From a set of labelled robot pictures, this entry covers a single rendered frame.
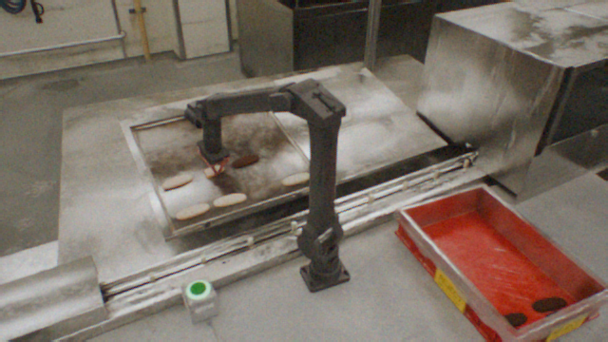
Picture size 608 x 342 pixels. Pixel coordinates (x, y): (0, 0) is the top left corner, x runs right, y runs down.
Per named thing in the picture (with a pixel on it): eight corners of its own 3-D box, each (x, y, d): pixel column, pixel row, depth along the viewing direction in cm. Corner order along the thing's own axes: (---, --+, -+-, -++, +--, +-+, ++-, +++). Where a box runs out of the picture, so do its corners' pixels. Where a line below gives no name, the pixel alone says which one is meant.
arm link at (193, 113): (201, 109, 122) (226, 99, 127) (177, 90, 127) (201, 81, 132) (202, 143, 130) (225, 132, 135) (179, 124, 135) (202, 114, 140)
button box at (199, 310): (193, 334, 111) (186, 307, 105) (183, 312, 117) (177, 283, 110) (224, 322, 114) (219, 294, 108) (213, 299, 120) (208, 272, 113)
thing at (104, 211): (127, 451, 161) (55, 310, 112) (107, 240, 247) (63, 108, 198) (513, 299, 218) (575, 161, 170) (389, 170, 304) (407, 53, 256)
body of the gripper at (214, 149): (214, 139, 143) (213, 121, 138) (231, 158, 137) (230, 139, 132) (196, 146, 140) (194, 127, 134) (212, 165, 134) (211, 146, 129)
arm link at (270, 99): (293, 116, 95) (327, 99, 101) (285, 89, 93) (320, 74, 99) (194, 122, 126) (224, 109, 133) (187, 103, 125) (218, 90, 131)
